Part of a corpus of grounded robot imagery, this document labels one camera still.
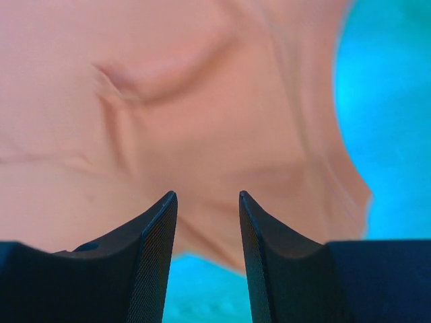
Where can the orange t-shirt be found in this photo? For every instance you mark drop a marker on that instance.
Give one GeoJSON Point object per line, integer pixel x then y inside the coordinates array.
{"type": "Point", "coordinates": [108, 105]}

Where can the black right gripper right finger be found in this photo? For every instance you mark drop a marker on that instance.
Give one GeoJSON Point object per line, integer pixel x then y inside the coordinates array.
{"type": "Point", "coordinates": [292, 278]}

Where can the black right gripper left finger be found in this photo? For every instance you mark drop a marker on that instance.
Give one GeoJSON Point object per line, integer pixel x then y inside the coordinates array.
{"type": "Point", "coordinates": [121, 276]}

